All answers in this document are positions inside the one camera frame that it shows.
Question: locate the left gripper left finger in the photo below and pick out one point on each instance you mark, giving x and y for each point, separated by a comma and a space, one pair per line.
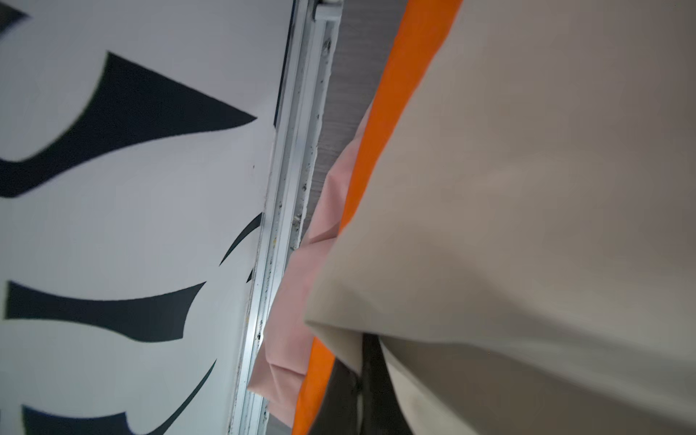
338, 413

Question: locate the pink shorts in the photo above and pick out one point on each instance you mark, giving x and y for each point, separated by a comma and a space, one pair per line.
284, 355

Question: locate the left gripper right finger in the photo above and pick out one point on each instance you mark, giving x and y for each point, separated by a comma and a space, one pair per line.
381, 413

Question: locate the multicolour shorts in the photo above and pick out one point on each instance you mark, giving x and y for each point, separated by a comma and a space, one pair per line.
425, 25

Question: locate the beige shorts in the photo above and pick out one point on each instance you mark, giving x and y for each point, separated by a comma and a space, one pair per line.
524, 252

